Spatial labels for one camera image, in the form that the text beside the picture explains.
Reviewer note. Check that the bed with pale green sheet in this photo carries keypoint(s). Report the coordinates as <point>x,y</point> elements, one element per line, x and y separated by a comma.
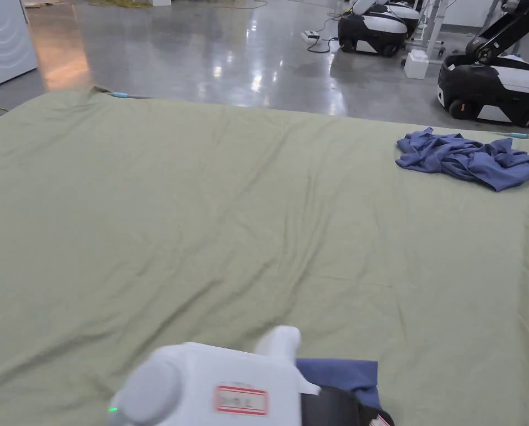
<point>180,213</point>

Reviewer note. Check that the white washing machine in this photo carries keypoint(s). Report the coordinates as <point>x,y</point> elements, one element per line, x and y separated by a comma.
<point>2,40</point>

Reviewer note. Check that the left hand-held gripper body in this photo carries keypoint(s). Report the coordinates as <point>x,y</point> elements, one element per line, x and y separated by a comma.
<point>211,381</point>

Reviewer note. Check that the white power strip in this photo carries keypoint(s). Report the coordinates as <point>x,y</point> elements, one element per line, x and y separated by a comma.
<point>310,35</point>

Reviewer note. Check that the black and white wheeled robot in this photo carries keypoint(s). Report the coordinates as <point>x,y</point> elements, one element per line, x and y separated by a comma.
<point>371,31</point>
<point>482,84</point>
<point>404,11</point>

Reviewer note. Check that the white desk frame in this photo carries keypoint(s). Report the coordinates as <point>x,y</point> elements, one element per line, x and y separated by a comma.
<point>434,31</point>

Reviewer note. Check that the pale blue sheet clip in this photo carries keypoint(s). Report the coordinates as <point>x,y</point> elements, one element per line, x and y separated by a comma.
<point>120,95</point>
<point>520,135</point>

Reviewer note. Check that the dark blue garment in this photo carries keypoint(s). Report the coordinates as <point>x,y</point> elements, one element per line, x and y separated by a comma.
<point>340,372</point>

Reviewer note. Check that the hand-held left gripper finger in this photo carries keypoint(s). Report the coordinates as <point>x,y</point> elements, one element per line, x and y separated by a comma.
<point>375,418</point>

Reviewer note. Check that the crumpled blue garment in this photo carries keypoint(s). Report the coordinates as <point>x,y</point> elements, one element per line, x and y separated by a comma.
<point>468,162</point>

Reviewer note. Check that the white foam box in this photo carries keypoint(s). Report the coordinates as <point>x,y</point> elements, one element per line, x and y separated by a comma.
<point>416,64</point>

